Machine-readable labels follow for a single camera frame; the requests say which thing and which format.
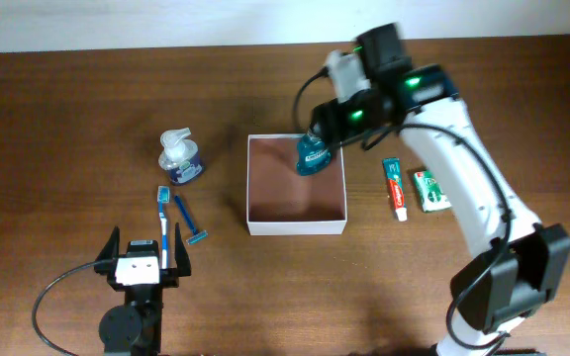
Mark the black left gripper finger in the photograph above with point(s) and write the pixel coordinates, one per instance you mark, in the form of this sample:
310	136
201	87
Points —
107	257
181	256

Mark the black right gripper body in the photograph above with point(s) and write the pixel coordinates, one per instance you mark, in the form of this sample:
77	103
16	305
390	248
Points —
357	111

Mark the blue razor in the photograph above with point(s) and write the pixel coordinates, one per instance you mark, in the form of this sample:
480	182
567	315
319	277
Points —
197	234

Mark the teal mouthwash bottle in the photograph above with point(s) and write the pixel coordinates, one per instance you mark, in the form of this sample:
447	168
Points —
313	154

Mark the blue white toothbrush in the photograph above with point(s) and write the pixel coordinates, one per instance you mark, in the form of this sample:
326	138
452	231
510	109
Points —
163	198

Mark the green white toothpaste tube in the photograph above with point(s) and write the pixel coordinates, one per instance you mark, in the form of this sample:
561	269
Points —
392	170

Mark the white cardboard box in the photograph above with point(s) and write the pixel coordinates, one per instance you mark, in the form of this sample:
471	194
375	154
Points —
279	201

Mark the purple hand soap pump bottle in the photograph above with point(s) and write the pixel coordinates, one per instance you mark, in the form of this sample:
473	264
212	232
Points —
180	157

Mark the green white soap box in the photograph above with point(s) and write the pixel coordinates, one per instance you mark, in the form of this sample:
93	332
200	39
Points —
431	196

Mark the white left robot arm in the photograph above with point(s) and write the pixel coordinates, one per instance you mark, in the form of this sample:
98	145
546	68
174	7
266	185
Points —
134	327

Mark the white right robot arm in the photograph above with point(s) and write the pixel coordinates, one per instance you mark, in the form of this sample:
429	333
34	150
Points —
517	261

